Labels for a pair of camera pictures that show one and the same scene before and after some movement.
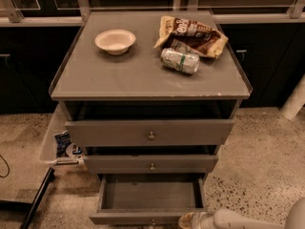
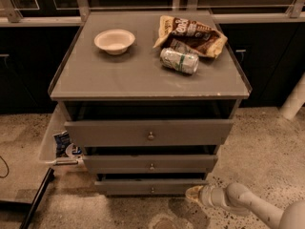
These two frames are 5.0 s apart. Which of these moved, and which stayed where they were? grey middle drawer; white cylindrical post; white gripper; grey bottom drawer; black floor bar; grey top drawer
Moved: white gripper; grey bottom drawer
Stayed: black floor bar; grey middle drawer; grey top drawer; white cylindrical post
